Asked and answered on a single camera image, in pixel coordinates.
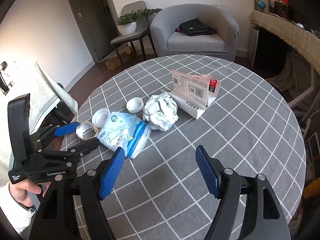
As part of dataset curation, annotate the white plastic lid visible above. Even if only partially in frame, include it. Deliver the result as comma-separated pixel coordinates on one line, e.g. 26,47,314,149
126,97,144,114
92,108,110,128

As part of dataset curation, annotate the blue white tissue pack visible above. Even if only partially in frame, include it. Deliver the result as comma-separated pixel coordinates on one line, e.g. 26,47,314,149
98,112,151,159

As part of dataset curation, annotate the white paper ball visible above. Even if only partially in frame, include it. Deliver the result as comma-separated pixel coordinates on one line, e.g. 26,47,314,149
143,92,178,132

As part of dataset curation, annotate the white knit sleeve forearm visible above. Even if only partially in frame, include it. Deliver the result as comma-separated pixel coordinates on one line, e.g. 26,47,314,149
0,152,38,233

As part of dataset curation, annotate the person's left hand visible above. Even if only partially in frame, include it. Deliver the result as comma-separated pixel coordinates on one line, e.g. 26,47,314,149
9,179,51,207

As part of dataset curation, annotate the grey checked tablecloth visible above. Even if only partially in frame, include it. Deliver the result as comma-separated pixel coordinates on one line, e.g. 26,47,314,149
74,55,306,239

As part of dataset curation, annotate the white patterned tablecloth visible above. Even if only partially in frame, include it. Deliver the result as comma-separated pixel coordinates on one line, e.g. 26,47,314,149
1,63,78,163

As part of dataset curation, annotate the cardboard box on floor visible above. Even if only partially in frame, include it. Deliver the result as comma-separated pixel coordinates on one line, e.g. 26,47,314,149
105,46,134,70

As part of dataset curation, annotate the torn white cardboard box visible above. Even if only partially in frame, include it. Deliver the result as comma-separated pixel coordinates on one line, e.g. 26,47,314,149
170,70,221,120

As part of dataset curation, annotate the white potted green plant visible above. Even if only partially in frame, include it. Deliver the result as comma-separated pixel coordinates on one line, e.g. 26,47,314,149
118,8,162,36

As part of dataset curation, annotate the grey dining chair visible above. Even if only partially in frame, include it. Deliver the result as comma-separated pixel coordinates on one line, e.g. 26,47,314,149
110,1,156,69

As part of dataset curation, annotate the grey door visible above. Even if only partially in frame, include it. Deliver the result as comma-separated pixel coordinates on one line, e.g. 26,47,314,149
68,0,118,63

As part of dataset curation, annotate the grey armchair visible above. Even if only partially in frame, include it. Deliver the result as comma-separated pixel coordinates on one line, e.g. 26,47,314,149
150,4,239,62

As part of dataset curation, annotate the black bag on armchair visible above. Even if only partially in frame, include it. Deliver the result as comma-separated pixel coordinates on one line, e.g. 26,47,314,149
179,18,216,36

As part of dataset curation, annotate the beige lace shelf cloth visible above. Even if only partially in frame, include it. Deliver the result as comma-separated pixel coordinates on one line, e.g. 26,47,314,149
249,10,320,73

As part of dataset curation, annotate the framed picture with globe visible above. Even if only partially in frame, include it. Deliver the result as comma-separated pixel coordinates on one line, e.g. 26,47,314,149
254,0,271,12

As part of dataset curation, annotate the black monitor on shelf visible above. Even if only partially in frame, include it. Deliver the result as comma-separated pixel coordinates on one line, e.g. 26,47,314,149
288,0,319,30

